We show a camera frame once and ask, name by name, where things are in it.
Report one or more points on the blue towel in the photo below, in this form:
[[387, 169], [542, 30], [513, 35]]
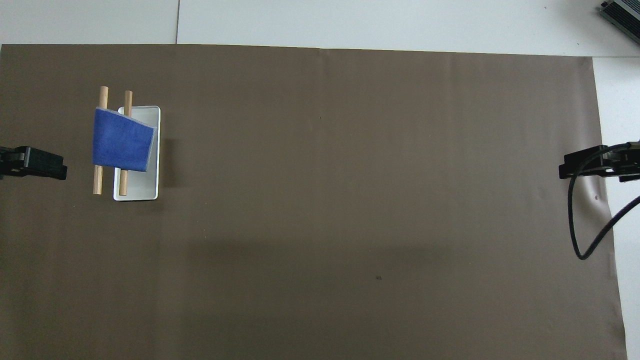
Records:
[[122, 145]]

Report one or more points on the white rectangular rack base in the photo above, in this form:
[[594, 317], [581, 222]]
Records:
[[145, 185]]

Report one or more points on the wooden rod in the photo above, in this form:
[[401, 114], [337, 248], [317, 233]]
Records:
[[103, 95], [123, 182]]

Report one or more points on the grey metal box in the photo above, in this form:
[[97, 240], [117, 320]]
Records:
[[625, 12]]

